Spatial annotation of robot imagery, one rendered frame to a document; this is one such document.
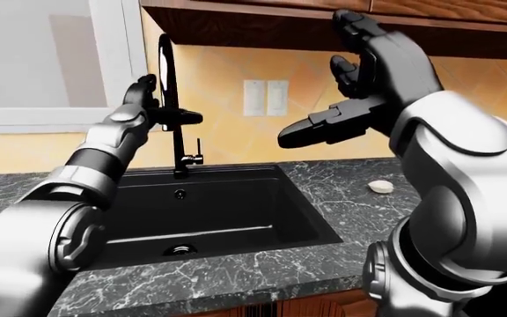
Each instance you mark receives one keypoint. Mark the dark wood upper cabinet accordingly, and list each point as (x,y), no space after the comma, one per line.
(253,23)

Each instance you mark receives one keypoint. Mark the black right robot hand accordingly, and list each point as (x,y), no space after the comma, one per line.
(381,79)

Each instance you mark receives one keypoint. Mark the white double wall switch plate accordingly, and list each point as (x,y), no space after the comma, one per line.
(265,97)

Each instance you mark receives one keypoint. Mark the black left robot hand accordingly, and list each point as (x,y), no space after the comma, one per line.
(141,94)

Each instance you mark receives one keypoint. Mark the dark marble countertop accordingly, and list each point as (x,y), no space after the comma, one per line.
(324,211)

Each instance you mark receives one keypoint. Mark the white framed window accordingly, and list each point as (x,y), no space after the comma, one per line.
(55,62)

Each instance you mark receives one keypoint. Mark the black undermount sink basin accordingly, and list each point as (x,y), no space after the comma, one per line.
(209,211)

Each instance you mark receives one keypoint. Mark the brown wood base cabinet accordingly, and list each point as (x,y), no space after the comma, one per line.
(306,305)

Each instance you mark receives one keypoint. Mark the black gooseneck sink spout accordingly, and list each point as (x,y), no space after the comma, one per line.
(168,99)

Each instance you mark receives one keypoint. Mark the small white garlic bulb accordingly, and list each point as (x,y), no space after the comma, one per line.
(380,187)

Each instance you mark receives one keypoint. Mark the round metal sink drain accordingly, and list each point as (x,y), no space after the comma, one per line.
(181,249)

